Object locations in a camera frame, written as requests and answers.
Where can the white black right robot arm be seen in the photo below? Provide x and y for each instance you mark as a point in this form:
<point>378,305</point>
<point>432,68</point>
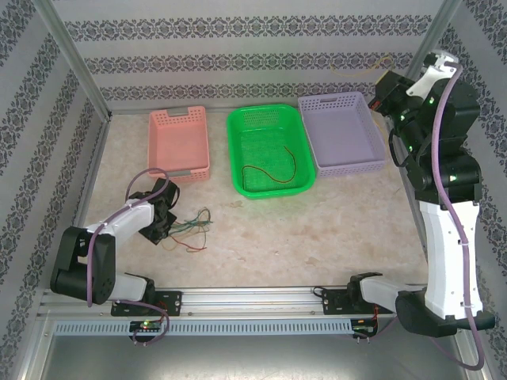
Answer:
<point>447,257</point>

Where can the aluminium frame post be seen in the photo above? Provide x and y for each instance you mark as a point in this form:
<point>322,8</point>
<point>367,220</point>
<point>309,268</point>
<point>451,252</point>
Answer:
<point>439,23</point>
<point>74,59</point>

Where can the pink plastic basket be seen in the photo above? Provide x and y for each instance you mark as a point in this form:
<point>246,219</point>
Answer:
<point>178,142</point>

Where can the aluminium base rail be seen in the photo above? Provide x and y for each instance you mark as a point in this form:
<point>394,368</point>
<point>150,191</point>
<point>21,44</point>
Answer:
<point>253,301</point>

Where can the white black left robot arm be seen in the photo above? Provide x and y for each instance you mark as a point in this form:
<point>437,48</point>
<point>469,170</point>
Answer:
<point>126,219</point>

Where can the grey sheet metal panel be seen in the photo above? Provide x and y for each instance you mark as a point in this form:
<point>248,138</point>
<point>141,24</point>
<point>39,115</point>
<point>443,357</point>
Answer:
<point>253,360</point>

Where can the green plastic basket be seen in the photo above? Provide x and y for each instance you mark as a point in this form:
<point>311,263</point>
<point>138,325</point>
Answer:
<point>257,150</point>

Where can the small controller circuit board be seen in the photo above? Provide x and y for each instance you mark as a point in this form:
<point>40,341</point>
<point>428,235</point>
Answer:
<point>364,327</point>
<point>146,326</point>

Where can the lavender plastic basket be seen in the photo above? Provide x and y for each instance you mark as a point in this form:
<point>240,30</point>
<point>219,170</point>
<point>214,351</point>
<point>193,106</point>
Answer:
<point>340,134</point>

